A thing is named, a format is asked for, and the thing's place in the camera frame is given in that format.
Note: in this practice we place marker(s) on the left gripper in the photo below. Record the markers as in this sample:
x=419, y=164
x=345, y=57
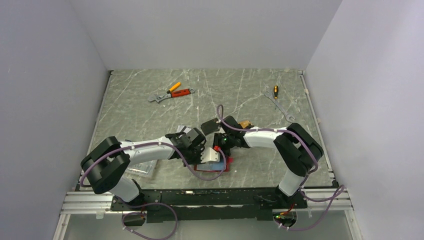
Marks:
x=199, y=149

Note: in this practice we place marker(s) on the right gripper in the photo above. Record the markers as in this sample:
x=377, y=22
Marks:
x=216, y=138

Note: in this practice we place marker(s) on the silver credit card stack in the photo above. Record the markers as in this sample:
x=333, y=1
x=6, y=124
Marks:
x=183, y=129

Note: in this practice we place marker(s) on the red leather card holder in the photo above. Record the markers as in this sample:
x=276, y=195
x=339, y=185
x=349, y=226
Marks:
x=214, y=166

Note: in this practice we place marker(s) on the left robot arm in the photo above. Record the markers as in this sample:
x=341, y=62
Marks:
x=105, y=166

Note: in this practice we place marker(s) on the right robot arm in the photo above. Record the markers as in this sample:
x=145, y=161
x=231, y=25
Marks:
x=298, y=149

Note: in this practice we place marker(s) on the clear plastic screw box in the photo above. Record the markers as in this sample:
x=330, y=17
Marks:
x=145, y=169

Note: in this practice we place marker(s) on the silver open end wrench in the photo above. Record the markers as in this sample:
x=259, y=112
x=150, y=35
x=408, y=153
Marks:
x=289, y=117

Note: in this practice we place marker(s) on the orange black screwdriver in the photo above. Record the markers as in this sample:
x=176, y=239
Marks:
x=275, y=92

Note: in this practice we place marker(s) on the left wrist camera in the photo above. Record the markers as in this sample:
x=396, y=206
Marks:
x=209, y=155

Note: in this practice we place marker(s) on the red handled adjustable wrench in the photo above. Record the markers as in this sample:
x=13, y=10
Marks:
x=173, y=94

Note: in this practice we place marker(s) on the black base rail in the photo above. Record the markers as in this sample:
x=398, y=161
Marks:
x=258, y=203

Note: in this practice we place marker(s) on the orange handled pliers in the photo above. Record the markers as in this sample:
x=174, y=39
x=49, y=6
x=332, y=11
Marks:
x=173, y=88

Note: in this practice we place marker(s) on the aluminium frame rail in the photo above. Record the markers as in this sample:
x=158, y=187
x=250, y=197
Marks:
x=87, y=202

